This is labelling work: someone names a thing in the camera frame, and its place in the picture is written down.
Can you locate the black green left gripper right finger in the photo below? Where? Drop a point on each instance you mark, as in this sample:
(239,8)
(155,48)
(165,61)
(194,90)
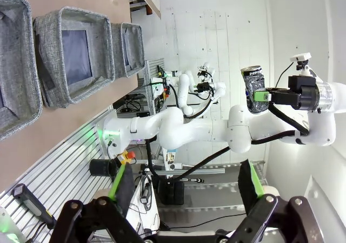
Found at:
(248,183)

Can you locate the black round cup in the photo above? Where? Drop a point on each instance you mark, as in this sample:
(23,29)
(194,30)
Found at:
(101,167)

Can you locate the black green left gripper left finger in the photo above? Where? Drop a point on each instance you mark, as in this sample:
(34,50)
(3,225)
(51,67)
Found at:
(123,184)

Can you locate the black power supply box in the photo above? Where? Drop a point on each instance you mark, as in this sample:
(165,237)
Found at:
(171,191)

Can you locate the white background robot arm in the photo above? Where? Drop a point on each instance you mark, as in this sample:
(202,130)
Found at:
(183,91)

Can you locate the black handheld scanner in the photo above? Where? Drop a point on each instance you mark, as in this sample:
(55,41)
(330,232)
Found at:
(29,202)

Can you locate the white wrist camera with mount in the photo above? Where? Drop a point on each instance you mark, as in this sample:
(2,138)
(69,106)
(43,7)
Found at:
(301,59)

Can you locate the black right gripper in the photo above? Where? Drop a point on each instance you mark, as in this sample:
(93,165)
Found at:
(294,97)

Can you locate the yellow red emergency stop button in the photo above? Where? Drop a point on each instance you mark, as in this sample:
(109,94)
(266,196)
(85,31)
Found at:
(127,157)

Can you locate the aluminium slotted mounting plate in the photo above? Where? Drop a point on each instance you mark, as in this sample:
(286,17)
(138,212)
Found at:
(67,156)
(155,69)

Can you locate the grey fabric basket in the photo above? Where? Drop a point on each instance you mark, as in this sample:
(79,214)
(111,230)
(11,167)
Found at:
(119,51)
(51,51)
(16,64)

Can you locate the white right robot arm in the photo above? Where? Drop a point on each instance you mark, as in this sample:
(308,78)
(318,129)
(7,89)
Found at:
(194,132)

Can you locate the crushed black Pepsi can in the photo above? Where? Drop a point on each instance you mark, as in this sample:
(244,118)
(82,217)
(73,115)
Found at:
(254,83)

